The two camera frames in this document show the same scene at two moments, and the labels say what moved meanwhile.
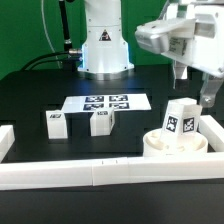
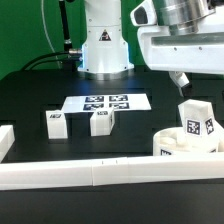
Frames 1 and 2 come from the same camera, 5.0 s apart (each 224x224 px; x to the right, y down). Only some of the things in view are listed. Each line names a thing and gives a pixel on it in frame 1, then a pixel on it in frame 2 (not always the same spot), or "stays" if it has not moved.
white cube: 182,121 → 201,130
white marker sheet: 88,103 stays
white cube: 57,128 stays
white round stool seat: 188,143 → 170,142
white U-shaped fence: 29,175 stays
